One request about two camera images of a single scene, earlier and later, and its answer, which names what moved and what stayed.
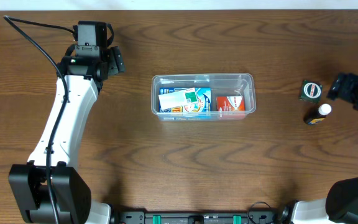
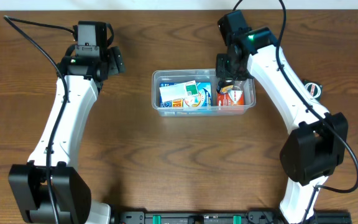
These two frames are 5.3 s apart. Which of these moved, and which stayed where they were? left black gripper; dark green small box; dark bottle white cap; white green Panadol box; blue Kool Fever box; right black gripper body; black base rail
Moved: blue Kool Fever box; white green Panadol box; right black gripper body; dark bottle white cap
Stayed: left black gripper; dark green small box; black base rail
